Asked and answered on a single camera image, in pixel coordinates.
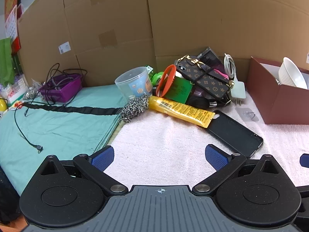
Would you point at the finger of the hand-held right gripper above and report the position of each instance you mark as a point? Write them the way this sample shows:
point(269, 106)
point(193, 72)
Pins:
point(305, 209)
point(305, 160)

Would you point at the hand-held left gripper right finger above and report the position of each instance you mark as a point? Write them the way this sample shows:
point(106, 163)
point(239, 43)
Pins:
point(216, 157)

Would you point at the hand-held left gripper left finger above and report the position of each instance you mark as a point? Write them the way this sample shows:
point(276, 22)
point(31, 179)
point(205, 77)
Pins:
point(103, 157)

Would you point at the black phone case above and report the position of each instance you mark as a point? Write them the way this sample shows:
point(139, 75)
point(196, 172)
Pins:
point(231, 135)

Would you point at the yellow tube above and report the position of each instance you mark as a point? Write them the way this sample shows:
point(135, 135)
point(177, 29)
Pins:
point(178, 110)

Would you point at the maroon cardboard box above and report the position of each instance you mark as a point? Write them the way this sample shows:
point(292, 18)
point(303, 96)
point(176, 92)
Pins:
point(272, 104)

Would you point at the pale green charger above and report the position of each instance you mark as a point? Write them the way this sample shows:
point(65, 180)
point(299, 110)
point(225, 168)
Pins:
point(238, 90)

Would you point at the brown monogram phone case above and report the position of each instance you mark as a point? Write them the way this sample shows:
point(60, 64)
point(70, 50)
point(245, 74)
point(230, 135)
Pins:
point(207, 79)

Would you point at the teal cloth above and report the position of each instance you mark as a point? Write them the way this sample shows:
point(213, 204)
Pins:
point(60, 130)

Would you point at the clear adhesive hook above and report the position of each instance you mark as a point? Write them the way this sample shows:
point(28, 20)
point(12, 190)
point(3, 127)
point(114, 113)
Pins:
point(241, 112)

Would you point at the pale pink towel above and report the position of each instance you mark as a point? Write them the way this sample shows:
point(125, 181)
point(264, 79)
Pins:
point(157, 145)

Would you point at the steel wool scrubber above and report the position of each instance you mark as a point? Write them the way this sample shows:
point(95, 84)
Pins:
point(134, 110)

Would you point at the black fabric strip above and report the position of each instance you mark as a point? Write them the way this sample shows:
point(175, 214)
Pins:
point(72, 109)

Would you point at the black makeup brush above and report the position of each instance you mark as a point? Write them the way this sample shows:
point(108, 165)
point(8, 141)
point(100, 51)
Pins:
point(199, 101)

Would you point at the dark purple bottle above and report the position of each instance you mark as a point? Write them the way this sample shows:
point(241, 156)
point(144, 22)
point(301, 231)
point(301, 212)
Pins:
point(198, 92)

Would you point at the green box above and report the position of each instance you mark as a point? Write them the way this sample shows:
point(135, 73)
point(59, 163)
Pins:
point(179, 90)

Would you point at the clear plastic cup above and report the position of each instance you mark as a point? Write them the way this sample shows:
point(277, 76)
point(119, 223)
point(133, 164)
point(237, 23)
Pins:
point(130, 84)

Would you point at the purple plastic basket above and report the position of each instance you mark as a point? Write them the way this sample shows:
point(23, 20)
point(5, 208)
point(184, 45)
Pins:
point(60, 93)

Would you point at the white bowl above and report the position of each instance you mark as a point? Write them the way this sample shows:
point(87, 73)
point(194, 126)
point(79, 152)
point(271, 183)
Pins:
point(289, 75)

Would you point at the lime green round object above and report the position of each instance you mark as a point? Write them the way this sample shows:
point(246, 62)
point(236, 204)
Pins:
point(156, 78)

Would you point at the pile of silver clips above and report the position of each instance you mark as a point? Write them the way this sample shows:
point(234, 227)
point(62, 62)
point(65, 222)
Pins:
point(33, 91)

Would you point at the black box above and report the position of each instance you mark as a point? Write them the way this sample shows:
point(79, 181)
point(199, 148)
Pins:
point(208, 55)

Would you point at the large white shipping label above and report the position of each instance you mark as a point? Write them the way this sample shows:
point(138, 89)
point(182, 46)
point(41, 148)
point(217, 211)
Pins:
point(308, 58)

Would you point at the dark cloth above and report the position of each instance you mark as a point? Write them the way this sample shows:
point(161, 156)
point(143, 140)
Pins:
point(6, 198)

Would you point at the white printed box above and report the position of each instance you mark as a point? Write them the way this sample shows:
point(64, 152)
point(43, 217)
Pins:
point(14, 91)

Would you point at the yellow round object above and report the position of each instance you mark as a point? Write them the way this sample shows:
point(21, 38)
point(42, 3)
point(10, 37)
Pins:
point(2, 105)

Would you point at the small white shipping label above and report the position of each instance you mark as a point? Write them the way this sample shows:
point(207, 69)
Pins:
point(64, 48)

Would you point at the brown cardboard sheet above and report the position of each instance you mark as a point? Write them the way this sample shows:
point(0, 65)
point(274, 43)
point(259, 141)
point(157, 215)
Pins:
point(96, 24)

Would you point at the green bag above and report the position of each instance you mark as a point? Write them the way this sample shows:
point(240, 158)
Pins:
point(6, 60)

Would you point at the large cardboard box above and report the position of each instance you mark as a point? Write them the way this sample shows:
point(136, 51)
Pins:
point(217, 17)

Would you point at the red wall calendar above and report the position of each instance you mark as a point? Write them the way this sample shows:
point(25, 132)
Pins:
point(11, 17)

